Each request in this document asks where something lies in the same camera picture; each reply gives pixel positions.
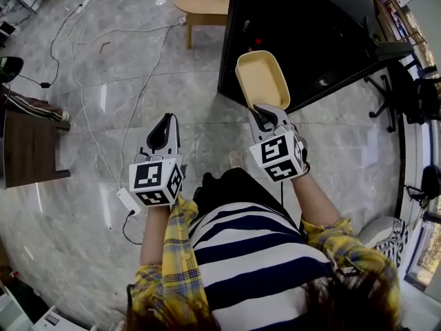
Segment striped shirt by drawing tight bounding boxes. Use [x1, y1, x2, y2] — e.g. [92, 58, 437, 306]
[187, 201, 335, 331]

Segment black office chair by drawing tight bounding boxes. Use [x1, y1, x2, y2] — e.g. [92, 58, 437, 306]
[365, 59, 441, 134]

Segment black green hanging device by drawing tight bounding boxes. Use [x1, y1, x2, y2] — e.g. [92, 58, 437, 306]
[0, 56, 25, 84]

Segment beige plastic tray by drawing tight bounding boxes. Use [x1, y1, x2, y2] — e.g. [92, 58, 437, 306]
[235, 50, 291, 112]

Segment white appliance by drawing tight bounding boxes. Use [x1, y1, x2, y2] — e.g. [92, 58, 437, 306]
[0, 284, 99, 331]

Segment white round stool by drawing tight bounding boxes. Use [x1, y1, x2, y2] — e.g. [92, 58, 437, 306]
[357, 216, 397, 250]

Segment white floor cable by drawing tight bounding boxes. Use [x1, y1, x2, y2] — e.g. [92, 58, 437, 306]
[116, 15, 187, 190]
[70, 10, 122, 190]

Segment person's right forearm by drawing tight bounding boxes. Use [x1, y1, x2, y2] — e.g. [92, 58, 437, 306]
[290, 171, 342, 229]

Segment person's left forearm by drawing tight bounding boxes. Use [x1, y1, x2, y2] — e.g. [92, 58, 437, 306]
[139, 198, 182, 267]

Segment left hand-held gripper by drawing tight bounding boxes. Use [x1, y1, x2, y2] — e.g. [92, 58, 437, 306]
[128, 112, 189, 208]

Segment black white patterned bag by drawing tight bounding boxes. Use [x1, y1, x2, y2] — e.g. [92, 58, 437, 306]
[375, 219, 411, 269]

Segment black cabinet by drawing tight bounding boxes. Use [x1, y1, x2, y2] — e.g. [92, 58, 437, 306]
[216, 0, 415, 115]

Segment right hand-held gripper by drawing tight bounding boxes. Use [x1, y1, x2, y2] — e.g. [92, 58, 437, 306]
[247, 103, 310, 183]

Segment wooden chair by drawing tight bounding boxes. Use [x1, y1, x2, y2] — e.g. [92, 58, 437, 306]
[373, 0, 427, 44]

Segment yellow plaid shirt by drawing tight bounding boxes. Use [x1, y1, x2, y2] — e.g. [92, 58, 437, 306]
[129, 194, 403, 331]

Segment black cable with adapter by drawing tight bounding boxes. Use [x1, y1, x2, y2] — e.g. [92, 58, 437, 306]
[16, 3, 88, 90]

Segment dark wooden cabinet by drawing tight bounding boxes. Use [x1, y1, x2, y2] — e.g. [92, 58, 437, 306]
[3, 110, 72, 189]

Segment beige shoe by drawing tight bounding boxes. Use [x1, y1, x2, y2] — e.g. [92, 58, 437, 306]
[228, 150, 245, 169]

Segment black trousers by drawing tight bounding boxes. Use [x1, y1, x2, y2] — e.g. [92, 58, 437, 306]
[192, 167, 306, 230]

